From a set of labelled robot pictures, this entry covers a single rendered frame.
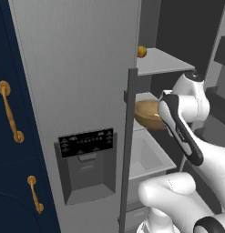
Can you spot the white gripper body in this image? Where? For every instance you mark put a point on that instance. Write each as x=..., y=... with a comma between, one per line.
x=165, y=93

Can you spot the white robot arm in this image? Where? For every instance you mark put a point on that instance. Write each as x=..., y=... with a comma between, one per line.
x=177, y=197

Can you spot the wooden bowl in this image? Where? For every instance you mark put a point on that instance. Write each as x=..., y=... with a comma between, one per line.
x=145, y=113

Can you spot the grey fridge shelf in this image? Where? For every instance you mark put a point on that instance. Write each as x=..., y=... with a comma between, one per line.
x=159, y=62

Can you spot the open fridge door with racks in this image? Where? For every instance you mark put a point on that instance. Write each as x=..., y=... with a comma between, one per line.
x=218, y=54

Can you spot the white fridge drawer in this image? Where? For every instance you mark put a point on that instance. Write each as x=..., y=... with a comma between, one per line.
x=147, y=157

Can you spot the fridge body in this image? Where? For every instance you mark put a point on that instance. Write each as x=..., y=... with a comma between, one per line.
x=183, y=27

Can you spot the grey fridge door with dispenser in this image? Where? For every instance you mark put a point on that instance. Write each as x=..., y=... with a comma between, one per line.
x=80, y=75

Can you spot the orange round fruit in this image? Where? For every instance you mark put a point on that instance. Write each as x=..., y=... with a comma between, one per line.
x=141, y=51

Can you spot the navy cupboard door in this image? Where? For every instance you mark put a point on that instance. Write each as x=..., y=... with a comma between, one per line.
x=13, y=197
x=16, y=45

